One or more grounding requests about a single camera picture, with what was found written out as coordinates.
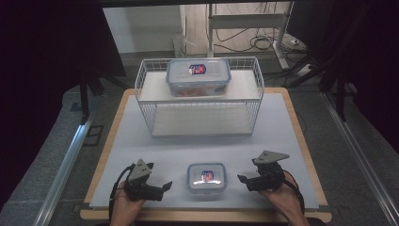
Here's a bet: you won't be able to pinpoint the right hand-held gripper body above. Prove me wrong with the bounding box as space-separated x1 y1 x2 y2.
247 150 291 192

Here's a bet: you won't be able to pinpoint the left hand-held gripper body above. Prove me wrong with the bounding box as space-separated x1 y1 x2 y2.
125 158 166 202

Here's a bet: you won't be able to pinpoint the small clear plastic food container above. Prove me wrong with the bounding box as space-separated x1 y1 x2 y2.
186 162 228 194

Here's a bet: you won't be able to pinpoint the white wire two-tier rack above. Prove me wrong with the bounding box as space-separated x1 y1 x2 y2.
134 56 265 138

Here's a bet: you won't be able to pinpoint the large clear plastic food container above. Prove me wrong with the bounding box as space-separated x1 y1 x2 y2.
165 57 232 98

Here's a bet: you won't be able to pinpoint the person's left hand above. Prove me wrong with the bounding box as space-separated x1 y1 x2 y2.
110 181 147 226

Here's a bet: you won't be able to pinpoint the person's right hand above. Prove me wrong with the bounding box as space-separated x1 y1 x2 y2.
258 180 311 226

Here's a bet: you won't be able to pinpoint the white table mat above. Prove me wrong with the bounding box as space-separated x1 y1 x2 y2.
88 92 320 211

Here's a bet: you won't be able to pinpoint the wooden table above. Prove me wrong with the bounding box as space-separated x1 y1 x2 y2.
79 87 333 223

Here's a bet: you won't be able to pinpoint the black tripod stand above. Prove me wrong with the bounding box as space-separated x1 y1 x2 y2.
284 53 350 122
78 71 127 125

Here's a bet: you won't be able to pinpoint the white power strip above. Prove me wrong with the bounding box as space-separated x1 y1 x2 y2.
295 63 314 78

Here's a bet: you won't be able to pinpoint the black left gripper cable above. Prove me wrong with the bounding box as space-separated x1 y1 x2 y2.
108 163 136 222

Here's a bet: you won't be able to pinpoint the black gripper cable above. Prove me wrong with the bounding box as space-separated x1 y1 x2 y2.
108 163 136 222
281 169 306 215

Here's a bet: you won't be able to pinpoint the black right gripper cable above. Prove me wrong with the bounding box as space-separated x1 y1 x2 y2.
281 169 306 215

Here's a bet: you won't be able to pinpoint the aluminium floor rail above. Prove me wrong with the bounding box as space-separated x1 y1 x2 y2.
322 92 399 226
32 121 95 226

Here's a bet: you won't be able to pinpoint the black floor cables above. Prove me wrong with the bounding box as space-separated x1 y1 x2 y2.
215 27 309 55

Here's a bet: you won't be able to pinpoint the white metal stand frame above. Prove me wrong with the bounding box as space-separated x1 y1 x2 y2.
206 1 295 71

